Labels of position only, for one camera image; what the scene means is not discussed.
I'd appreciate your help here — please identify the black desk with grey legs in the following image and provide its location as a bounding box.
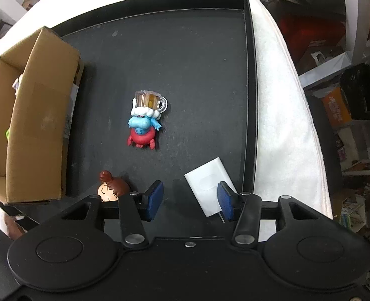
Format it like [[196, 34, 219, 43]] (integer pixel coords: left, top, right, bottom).
[[298, 0, 370, 88]]

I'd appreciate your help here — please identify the orange printed carton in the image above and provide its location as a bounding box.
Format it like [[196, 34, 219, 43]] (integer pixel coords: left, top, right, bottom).
[[321, 88, 353, 129]]

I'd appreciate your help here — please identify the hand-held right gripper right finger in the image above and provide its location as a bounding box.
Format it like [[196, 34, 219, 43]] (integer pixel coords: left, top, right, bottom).
[[217, 181, 318, 247]]

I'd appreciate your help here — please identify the brown-haired doll figurine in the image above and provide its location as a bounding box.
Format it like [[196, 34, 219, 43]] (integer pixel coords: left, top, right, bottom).
[[98, 170, 131, 202]]

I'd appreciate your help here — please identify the brown cardboard box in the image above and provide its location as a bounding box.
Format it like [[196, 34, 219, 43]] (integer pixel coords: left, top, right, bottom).
[[0, 27, 80, 204]]

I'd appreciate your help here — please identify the black tray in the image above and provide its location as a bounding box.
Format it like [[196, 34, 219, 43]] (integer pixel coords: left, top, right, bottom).
[[3, 0, 261, 226]]

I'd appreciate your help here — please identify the blue figurine with mug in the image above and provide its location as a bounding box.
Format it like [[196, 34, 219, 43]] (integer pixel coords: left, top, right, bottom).
[[127, 90, 168, 149]]

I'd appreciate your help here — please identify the white charger plug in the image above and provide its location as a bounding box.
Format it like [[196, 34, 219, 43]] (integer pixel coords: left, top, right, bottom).
[[184, 157, 237, 223]]

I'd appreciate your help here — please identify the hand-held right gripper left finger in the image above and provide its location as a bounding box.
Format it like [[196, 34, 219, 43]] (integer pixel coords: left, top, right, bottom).
[[60, 180, 164, 248]]

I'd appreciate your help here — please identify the black plastic bag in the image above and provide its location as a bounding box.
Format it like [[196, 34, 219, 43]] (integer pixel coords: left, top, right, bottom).
[[340, 63, 370, 120]]

